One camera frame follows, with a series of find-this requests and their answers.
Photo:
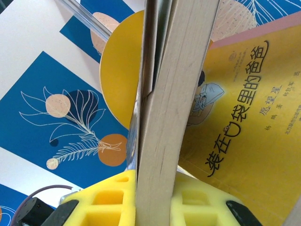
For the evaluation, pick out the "yellow pink blue bookshelf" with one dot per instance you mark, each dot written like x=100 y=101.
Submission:
x=122 y=70

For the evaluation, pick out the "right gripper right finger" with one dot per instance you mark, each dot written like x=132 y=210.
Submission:
x=200 y=207

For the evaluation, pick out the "yellow cartoon book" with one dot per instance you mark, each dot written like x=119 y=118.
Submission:
x=247 y=141

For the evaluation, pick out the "aluminium corner post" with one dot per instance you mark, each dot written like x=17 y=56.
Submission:
x=94 y=23

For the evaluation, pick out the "black wolf eyes book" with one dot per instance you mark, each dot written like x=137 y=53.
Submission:
x=164 y=117

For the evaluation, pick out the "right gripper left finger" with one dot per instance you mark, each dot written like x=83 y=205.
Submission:
x=105 y=202

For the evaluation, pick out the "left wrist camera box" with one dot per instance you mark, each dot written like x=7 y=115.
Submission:
x=68 y=196

